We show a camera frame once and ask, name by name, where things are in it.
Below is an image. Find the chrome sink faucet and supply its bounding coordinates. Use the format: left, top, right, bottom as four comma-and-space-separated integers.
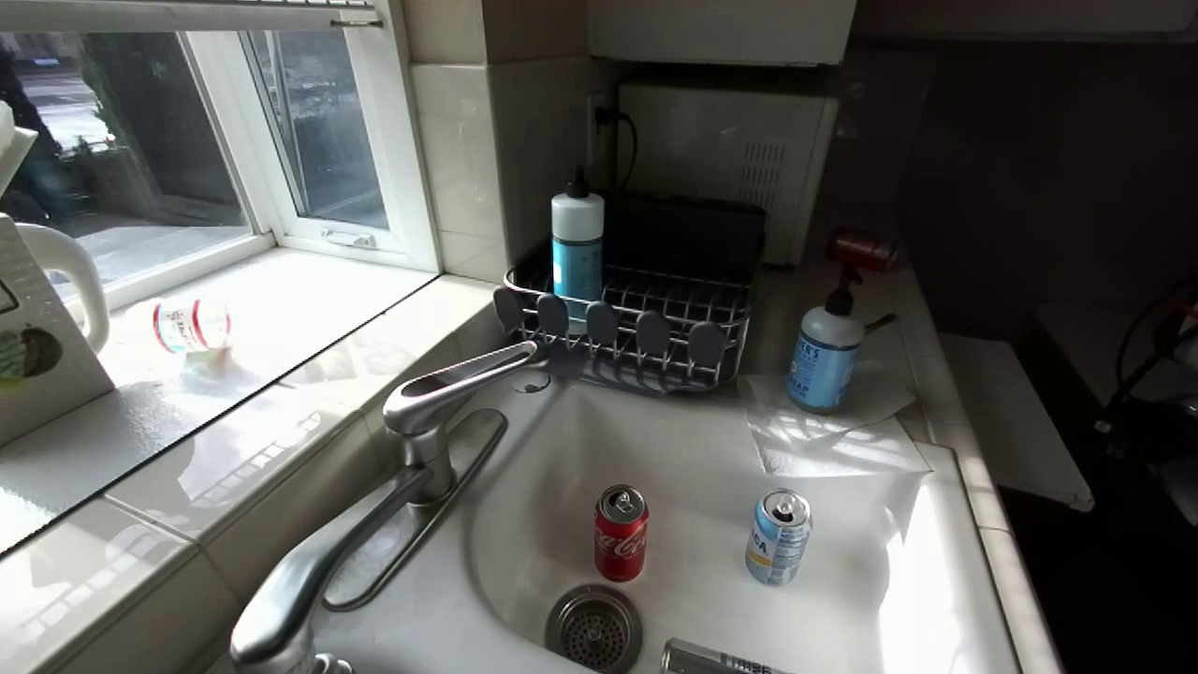
227, 337, 544, 674

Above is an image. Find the blue pump soap bottle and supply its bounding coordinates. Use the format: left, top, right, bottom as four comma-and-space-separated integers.
781, 265, 900, 415

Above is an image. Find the red soda can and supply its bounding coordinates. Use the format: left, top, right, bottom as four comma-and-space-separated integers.
591, 484, 650, 587

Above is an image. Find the white wall notice sheet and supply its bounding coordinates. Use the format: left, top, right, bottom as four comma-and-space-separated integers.
613, 81, 841, 269

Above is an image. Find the black power cord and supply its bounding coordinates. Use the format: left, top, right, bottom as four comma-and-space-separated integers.
594, 102, 641, 198

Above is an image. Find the white ceramic sink basin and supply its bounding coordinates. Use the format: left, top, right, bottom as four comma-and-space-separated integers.
311, 367, 1021, 674

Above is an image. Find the grey wire sponge caddy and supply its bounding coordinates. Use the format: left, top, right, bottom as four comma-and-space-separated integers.
489, 242, 760, 395

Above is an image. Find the metal sink drain strainer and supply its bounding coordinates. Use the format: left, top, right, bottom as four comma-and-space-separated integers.
544, 579, 648, 674

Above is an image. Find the small red object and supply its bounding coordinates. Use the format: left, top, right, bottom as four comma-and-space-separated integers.
827, 231, 902, 273

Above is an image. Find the small red striped glass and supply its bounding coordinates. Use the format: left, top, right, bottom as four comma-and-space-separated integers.
151, 297, 238, 367

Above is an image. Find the black rectangular tray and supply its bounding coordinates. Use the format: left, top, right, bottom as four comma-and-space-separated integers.
604, 191, 767, 288

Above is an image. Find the white bottle with teal label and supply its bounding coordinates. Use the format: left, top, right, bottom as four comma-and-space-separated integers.
546, 166, 608, 304

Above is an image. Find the metal object at sink edge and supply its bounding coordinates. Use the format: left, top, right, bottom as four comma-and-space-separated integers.
658, 637, 781, 674

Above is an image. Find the blue and white soda can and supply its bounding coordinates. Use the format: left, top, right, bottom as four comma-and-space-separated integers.
740, 488, 816, 590

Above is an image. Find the white pull-out tray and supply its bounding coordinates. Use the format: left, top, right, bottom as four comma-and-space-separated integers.
941, 330, 1102, 515

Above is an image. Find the white wall-mounted dispenser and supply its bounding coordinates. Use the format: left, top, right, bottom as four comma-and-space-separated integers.
584, 0, 861, 71

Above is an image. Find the white window frame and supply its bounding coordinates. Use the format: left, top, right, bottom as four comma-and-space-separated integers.
0, 0, 442, 315

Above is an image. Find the white electric kettle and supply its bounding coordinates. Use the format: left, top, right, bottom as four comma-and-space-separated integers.
11, 216, 111, 354

